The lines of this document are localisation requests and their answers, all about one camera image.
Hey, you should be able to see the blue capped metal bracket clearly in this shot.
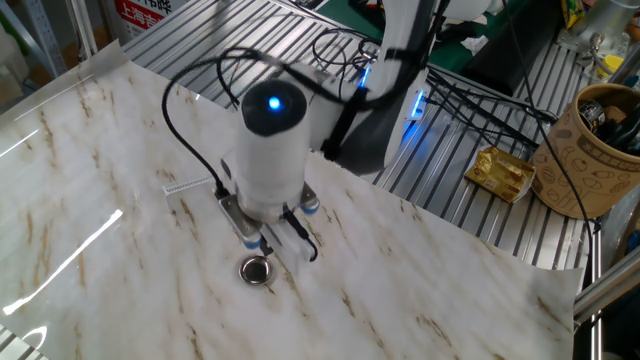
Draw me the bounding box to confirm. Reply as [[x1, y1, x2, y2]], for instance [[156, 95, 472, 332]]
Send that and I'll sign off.
[[298, 182, 322, 217]]

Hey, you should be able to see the small yellow item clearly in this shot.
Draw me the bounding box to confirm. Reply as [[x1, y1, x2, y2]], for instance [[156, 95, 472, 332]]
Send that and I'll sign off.
[[597, 53, 627, 80]]

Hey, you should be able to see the white marble pattern mat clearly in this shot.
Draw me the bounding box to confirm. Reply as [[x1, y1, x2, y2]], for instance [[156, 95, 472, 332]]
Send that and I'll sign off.
[[0, 39, 586, 360]]

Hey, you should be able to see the yellow green snack bag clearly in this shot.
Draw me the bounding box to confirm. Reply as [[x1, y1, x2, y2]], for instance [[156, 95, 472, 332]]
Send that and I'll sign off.
[[559, 0, 587, 30]]

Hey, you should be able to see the crumpled white paper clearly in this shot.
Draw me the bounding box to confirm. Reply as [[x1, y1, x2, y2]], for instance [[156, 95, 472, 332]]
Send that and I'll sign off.
[[458, 34, 491, 57]]

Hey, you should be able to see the golden snack packet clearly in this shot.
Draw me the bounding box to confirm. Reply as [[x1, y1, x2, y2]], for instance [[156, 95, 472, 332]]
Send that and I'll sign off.
[[463, 146, 537, 205]]

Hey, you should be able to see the aluminium frame post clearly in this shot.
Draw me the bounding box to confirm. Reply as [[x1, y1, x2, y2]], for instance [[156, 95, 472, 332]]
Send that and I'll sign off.
[[67, 0, 100, 60]]

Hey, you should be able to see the white box with red print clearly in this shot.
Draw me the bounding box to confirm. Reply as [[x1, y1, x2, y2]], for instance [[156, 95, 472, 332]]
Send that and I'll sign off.
[[102, 0, 190, 47]]

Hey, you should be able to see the black cable bundle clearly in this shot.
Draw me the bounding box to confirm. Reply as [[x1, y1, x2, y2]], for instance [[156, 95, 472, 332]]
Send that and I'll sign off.
[[424, 64, 559, 151]]

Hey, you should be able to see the long black camera cable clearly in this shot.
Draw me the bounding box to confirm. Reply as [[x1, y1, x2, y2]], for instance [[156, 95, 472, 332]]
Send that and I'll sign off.
[[160, 47, 381, 201]]

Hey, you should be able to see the green cutting mat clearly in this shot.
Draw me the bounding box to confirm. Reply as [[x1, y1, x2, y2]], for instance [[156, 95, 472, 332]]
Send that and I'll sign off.
[[319, 0, 501, 75]]

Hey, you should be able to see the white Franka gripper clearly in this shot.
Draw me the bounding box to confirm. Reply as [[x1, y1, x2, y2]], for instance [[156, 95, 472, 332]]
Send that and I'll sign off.
[[221, 158, 315, 276]]

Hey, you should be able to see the thin black cable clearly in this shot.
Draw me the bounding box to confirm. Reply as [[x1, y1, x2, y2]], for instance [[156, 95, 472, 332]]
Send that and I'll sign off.
[[499, 0, 599, 234]]

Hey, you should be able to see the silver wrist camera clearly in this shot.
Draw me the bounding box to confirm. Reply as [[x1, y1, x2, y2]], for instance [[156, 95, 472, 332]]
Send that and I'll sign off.
[[217, 192, 264, 251]]

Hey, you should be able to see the black box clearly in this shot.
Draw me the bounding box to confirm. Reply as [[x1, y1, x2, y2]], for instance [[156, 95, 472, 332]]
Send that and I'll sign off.
[[459, 9, 567, 97]]

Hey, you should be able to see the aluminium frame rail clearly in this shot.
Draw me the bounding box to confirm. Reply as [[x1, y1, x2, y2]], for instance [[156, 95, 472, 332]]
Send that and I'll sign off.
[[572, 252, 640, 325]]

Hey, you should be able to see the brown printed paper bucket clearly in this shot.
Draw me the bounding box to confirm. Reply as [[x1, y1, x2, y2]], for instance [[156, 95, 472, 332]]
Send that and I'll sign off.
[[529, 83, 640, 220]]

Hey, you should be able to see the small white comb strip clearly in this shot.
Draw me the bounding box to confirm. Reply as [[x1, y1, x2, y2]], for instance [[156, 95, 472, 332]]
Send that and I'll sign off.
[[162, 173, 224, 221]]

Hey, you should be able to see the grey perforated shelf post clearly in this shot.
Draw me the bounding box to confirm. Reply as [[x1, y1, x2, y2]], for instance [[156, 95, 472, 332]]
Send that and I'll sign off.
[[18, 0, 69, 77]]

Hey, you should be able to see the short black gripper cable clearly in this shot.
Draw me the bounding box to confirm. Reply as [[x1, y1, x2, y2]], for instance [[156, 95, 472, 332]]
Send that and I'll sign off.
[[282, 207, 320, 263]]

